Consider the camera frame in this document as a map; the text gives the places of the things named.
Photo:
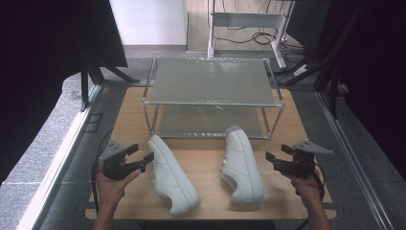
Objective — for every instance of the white power strip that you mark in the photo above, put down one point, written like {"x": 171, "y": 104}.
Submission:
{"x": 300, "y": 70}

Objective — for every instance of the person's left hand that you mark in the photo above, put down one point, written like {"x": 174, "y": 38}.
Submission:
{"x": 110, "y": 191}

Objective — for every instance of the aluminium rail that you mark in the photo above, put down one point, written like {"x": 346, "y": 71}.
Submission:
{"x": 54, "y": 169}
{"x": 354, "y": 159}

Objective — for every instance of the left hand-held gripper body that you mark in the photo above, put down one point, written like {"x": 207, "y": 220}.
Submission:
{"x": 115, "y": 166}

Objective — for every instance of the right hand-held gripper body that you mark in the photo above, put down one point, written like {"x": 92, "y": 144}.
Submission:
{"x": 303, "y": 164}

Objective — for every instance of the white sneaker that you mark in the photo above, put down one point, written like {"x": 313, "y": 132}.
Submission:
{"x": 170, "y": 177}
{"x": 242, "y": 166}

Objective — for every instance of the black metal stand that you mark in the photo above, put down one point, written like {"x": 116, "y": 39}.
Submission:
{"x": 92, "y": 72}
{"x": 322, "y": 68}

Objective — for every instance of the white desk frame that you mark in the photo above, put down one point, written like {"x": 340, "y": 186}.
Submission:
{"x": 245, "y": 19}

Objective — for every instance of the dark curtain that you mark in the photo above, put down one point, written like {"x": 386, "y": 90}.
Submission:
{"x": 373, "y": 80}
{"x": 41, "y": 64}

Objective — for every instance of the person's right hand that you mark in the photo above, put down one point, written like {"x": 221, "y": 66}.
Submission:
{"x": 308, "y": 190}

